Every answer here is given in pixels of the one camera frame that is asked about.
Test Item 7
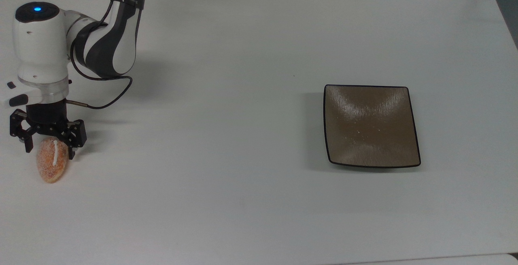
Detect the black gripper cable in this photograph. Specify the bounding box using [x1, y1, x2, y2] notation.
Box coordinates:
[66, 0, 133, 110]

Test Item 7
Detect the square brown ceramic plate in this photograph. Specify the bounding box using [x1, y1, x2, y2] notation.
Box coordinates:
[323, 84, 422, 169]

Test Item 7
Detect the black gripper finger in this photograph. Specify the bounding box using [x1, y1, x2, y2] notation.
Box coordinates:
[9, 109, 39, 153]
[57, 119, 87, 160]

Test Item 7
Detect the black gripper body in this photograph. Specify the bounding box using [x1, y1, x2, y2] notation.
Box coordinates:
[25, 99, 68, 137]

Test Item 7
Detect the sugar-coated orange bread roll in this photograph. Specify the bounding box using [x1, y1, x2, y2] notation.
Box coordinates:
[36, 137, 68, 184]

